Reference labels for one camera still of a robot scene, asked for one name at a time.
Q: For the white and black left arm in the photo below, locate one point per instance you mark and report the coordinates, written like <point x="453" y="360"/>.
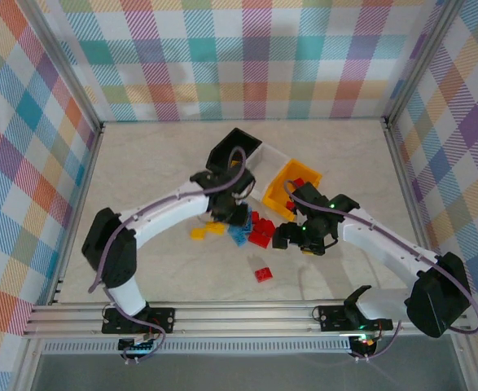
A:
<point x="169" y="212"/>

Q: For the black plastic bin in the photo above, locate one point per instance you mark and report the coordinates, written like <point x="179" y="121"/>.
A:
<point x="238" y="140"/>

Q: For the white plastic bin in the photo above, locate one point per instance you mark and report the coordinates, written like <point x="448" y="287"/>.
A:
<point x="269" y="163"/>

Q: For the small electronics board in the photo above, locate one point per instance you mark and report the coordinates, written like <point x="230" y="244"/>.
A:
<point x="137" y="345"/>
<point x="365" y="343"/>

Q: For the plaid backdrop cloth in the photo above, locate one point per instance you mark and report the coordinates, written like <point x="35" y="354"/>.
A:
<point x="466" y="163"/>
<point x="242" y="61"/>
<point x="10" y="163"/>

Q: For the aluminium frame post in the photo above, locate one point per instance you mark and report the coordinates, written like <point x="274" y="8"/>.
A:
<point x="422" y="61"/>
<point x="65" y="67"/>

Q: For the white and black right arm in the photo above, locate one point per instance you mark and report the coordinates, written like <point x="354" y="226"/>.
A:
<point x="385" y="244"/>

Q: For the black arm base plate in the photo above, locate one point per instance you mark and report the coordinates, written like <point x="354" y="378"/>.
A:
<point x="332" y="319"/>
<point x="161" y="319"/>

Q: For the wide aluminium base rail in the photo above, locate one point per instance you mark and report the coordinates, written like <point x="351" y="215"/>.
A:
<point x="242" y="319"/>

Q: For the yellow plastic bin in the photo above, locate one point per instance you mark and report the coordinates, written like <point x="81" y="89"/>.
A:
<point x="275" y="195"/>

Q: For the aluminium side rail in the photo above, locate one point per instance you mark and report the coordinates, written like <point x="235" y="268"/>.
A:
<point x="84" y="183"/>
<point x="397" y="155"/>

